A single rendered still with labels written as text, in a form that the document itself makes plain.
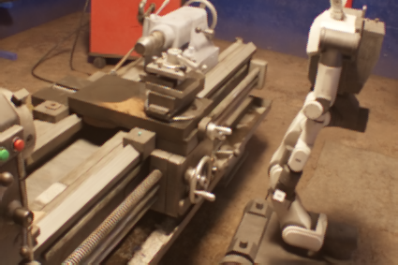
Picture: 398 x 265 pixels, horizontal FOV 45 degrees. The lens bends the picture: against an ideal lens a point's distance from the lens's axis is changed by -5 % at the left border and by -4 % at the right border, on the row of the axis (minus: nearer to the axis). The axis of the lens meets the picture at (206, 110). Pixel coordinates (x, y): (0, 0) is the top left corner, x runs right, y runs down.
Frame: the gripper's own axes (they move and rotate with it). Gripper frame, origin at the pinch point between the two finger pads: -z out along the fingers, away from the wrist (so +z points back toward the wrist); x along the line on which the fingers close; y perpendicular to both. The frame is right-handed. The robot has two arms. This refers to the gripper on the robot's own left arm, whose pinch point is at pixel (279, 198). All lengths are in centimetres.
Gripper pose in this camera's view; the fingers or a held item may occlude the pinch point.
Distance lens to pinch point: 226.0
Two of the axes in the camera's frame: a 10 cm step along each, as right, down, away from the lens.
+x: -9.1, -3.9, 1.5
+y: -3.1, 3.9, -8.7
